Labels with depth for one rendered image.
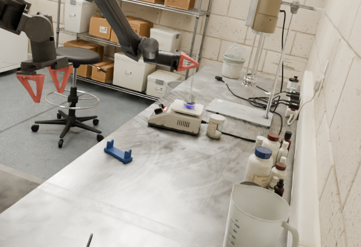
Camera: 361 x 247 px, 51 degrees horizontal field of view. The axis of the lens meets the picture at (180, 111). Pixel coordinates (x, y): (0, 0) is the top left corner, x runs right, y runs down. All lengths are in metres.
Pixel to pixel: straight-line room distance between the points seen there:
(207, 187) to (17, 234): 0.52
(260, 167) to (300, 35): 2.71
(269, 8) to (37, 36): 1.04
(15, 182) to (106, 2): 0.93
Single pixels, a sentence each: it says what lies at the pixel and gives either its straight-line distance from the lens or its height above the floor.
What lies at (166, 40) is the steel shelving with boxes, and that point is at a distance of 3.65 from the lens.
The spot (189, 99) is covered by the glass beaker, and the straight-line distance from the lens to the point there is 1.42.
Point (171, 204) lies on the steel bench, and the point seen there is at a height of 0.75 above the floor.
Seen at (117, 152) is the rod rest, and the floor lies 0.76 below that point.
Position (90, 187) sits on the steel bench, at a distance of 1.06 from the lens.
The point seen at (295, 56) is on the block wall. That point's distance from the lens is 3.78.
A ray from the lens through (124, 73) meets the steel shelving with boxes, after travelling 3.79.
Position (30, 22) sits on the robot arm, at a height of 1.17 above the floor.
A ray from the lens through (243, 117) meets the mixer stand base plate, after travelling 1.73.
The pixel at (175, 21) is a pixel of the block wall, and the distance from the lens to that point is 3.94.
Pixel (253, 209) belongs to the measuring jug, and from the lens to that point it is 0.93.
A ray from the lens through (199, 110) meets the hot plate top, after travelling 1.46.
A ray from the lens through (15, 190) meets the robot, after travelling 1.74.
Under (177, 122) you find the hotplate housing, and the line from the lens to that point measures 1.44.
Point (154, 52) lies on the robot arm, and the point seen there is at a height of 1.05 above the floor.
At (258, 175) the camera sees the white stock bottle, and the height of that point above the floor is 0.81.
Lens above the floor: 1.33
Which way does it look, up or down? 20 degrees down
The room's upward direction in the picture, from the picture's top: 11 degrees clockwise
